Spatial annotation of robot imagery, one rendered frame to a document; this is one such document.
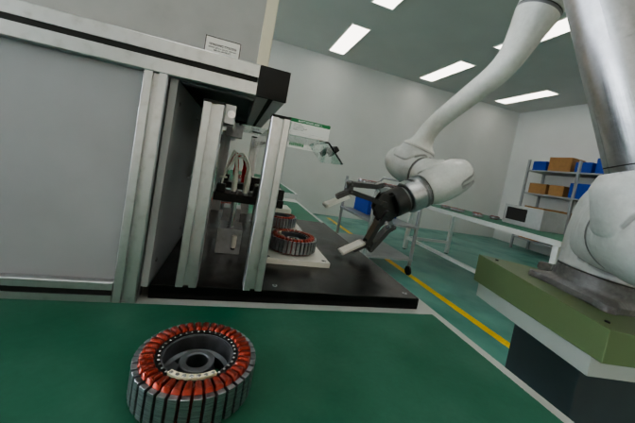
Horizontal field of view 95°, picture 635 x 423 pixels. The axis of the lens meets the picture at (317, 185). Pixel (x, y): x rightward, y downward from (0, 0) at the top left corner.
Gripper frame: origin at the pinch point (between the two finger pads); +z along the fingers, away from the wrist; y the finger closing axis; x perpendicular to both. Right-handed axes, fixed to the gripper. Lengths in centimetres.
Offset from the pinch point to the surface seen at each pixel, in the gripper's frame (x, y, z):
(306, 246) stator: 7.4, 2.1, 9.4
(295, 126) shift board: -532, -8, -107
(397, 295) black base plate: 21.9, -7.6, -2.4
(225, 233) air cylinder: 5.4, 11.4, 24.3
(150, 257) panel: 22.1, 17.9, 32.4
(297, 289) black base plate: 21.3, 2.4, 14.8
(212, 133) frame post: 19.5, 31.5, 18.1
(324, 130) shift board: -531, -37, -163
